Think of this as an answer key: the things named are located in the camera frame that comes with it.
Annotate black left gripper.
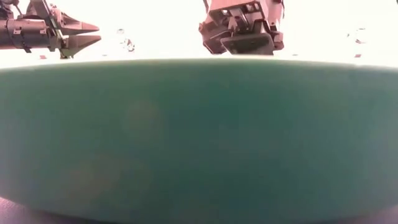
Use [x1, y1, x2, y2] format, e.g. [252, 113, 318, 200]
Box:
[0, 12, 102, 60]

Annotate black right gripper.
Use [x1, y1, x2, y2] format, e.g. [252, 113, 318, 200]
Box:
[198, 0, 285, 57]

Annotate large dark green plastic plate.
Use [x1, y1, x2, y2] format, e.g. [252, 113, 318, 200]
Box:
[0, 57, 398, 224]

